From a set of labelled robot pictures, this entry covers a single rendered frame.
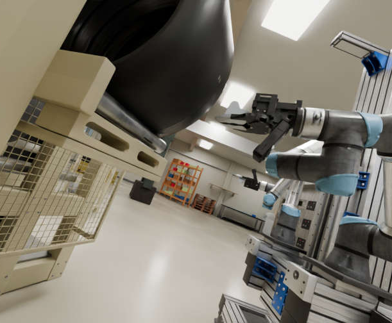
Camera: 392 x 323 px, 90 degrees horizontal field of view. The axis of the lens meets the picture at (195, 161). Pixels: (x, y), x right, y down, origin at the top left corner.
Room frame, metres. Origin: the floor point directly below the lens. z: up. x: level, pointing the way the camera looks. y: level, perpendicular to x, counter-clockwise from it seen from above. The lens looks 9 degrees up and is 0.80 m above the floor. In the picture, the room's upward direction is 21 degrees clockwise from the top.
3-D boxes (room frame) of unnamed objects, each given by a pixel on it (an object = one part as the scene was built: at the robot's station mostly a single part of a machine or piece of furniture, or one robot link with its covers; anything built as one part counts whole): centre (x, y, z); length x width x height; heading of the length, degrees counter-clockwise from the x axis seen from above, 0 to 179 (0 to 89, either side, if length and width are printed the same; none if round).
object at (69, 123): (0.50, 0.19, 0.84); 0.36 x 0.09 x 0.06; 160
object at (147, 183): (6.32, 1.20, 1.52); 1.01 x 0.80 x 3.04; 2
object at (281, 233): (1.31, -0.71, 0.77); 0.15 x 0.15 x 0.10
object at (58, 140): (0.55, 0.32, 0.80); 0.37 x 0.36 x 0.02; 70
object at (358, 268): (0.82, -0.73, 0.77); 0.15 x 0.15 x 0.10
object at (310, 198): (5.76, -3.60, 1.13); 1.79 x 1.35 x 2.27; 3
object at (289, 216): (1.32, -0.72, 0.88); 0.13 x 0.12 x 0.14; 156
